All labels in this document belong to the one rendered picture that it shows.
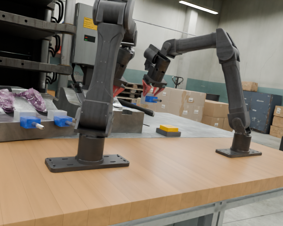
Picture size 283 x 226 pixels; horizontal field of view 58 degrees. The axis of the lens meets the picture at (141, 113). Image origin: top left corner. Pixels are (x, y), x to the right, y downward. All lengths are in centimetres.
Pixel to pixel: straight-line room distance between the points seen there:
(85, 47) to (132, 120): 93
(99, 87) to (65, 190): 25
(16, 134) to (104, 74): 33
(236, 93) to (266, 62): 770
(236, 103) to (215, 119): 463
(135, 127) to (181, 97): 382
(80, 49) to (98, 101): 125
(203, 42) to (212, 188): 62
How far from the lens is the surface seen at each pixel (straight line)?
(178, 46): 111
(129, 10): 67
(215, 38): 105
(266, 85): 854
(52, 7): 239
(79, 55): 184
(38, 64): 172
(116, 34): 65
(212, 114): 554
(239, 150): 101
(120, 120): 102
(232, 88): 101
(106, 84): 63
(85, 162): 62
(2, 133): 80
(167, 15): 914
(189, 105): 494
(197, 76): 986
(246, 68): 910
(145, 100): 122
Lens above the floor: 102
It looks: 7 degrees down
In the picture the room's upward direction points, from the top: 8 degrees clockwise
